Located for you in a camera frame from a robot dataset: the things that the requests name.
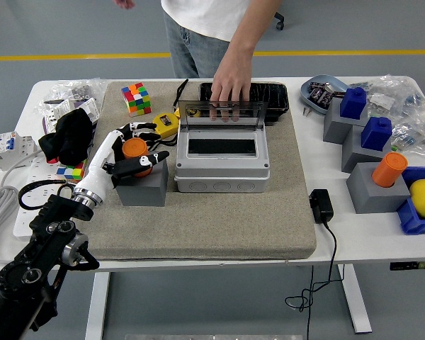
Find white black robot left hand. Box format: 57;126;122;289
72;121;171;202

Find person's left hand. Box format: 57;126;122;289
210;56;254;123

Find orange cylinder battery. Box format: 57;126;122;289
371;152;409;188
122;137;153;178

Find clear hinged box lid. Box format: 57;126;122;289
177;100;269;134

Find colourful puzzle cube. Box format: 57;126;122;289
55;159;89;190
120;82;152;118

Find black plastic tray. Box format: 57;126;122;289
198;82;290;123

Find black cloth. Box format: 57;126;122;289
38;108;94;166

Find grey block with round hole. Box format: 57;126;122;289
346;161;412;215
114;155;169;208

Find person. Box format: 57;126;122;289
161;0;266;79

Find white purple carton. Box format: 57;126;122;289
42;97;101;135

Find black table control panel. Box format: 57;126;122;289
390;261;425;272

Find yellow tape measure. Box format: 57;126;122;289
173;106;202;120
152;113;181;140

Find light blue dish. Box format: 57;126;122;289
300;74;351;115

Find white table leg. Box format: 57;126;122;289
84;271;111;340
336;263;373;334

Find clear bag of small parts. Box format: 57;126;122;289
33;76;107;114
350;73;425;118
389;113;425;157

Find dark printed packets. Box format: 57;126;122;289
307;81;348;106

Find white circuit breaker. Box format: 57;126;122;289
0;130;38;172

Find blue plastic bin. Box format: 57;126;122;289
396;166;425;235

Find grey block holder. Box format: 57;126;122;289
341;124;392;174
322;97;369;145

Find grey-brown fabric mat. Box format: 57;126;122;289
67;80;318;262

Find blue bottle-shaped block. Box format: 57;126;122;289
360;116;393;152
339;86;368;119

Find black wrist strap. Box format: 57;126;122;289
172;78;190;109
150;136;180;153

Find grey electrical enclosure box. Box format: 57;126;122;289
174;123;271;194

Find black power adapter with cord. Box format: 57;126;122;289
285;188;346;340

